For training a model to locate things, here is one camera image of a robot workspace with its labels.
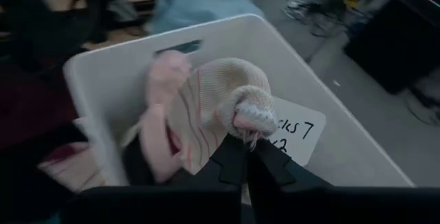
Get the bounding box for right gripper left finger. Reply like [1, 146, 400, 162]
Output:
[164, 134, 248, 224]

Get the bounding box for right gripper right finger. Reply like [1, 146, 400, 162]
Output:
[247, 137, 333, 224]

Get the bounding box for cream pink striped sock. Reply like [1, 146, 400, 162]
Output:
[120, 50, 279, 186]

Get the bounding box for light pink garment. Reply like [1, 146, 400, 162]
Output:
[36, 141, 104, 192]

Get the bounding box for light blue knit sweater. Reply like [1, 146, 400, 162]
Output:
[146, 0, 265, 35]

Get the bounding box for maroon garment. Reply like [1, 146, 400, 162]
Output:
[0, 62, 82, 151]

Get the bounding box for handwritten white label card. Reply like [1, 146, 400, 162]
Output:
[267, 96, 327, 167]

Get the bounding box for white woven laundry bin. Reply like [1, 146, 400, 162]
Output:
[63, 13, 415, 188]

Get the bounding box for white power strip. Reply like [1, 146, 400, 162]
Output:
[284, 0, 312, 16]

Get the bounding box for black box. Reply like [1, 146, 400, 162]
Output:
[343, 0, 440, 95]

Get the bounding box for tangled floor cables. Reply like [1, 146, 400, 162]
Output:
[240, 0, 348, 38]

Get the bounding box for coiled black cable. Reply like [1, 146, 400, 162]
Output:
[405, 86, 440, 128]

